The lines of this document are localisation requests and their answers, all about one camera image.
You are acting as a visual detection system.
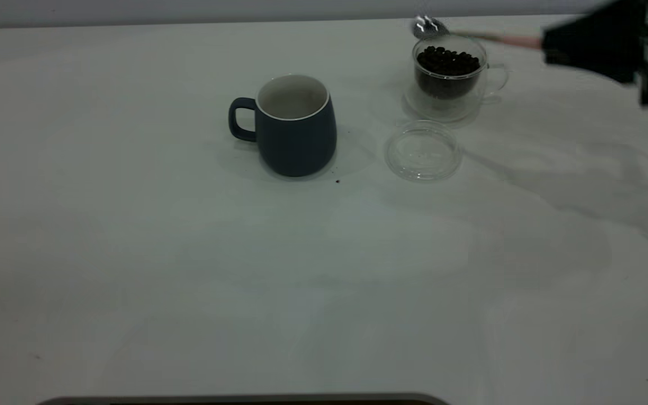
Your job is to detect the metal spoon with pink handle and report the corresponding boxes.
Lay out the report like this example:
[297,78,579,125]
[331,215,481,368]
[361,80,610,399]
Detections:
[412,16,544,50]

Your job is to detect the dark grey ceramic mug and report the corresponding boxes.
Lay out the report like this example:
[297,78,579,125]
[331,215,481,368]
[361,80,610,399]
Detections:
[228,74,338,178]

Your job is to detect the roasted coffee beans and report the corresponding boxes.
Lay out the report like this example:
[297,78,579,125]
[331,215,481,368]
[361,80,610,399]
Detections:
[416,46,482,99]

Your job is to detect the clear round glass lid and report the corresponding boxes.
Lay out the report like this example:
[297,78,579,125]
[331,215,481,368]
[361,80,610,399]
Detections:
[384,120,464,182]

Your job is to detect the clear double-wall glass cup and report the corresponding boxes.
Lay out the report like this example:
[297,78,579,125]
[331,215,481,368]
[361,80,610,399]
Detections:
[403,32,509,122]

